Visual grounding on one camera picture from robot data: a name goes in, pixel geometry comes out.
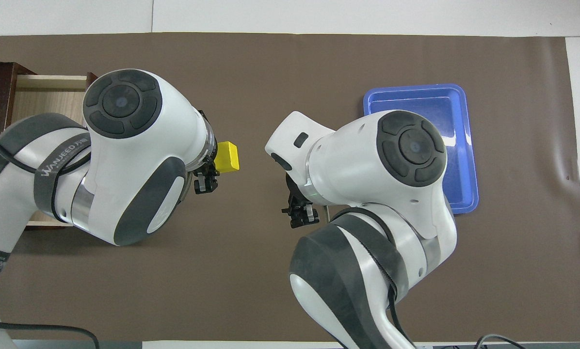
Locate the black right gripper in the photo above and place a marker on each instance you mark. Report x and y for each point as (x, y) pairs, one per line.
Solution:
(297, 196)

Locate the brown table mat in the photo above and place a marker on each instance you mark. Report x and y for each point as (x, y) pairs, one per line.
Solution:
(251, 271)

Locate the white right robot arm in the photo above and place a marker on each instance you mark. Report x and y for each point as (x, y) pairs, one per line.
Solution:
(367, 194)

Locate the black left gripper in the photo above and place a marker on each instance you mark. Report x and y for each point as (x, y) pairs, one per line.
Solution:
(212, 157)

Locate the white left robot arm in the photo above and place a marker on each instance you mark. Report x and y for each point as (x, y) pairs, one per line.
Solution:
(125, 169)

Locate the yellow cube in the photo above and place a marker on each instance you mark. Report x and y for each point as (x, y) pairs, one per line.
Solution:
(228, 156)

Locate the blue plastic tray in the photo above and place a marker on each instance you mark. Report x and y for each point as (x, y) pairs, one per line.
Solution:
(416, 99)

